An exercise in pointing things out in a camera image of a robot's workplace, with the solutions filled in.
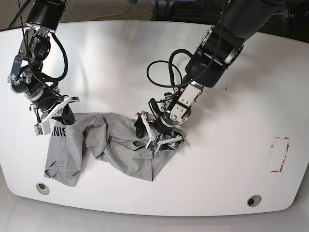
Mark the yellow cable on floor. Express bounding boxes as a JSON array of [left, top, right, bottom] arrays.
[[90, 0, 128, 20]]

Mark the black cable on floor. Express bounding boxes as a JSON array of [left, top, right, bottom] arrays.
[[9, 0, 32, 29]]

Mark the red tape rectangle marking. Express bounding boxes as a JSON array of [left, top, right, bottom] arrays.
[[269, 137, 290, 173]]

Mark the black robot arm image-left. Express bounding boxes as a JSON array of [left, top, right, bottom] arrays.
[[8, 0, 78, 125]]

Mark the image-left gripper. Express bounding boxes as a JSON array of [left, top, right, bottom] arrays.
[[30, 95, 80, 125]]

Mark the left table grommet hole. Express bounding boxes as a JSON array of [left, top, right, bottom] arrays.
[[36, 183, 50, 196]]

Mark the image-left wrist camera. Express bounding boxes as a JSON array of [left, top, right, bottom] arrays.
[[34, 122, 51, 136]]

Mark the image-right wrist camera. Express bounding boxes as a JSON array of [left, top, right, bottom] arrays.
[[145, 140, 161, 154]]

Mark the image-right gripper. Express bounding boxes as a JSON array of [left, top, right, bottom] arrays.
[[134, 111, 186, 150]]

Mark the right table grommet hole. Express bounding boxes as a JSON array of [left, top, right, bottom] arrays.
[[247, 195, 262, 207]]

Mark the grey t-shirt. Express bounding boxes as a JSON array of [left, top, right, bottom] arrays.
[[44, 113, 176, 187]]

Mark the image-left arm black cable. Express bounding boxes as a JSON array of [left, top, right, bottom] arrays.
[[41, 32, 70, 97]]

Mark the table grommet hole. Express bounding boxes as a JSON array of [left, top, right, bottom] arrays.
[[247, 195, 262, 207], [36, 183, 50, 196]]

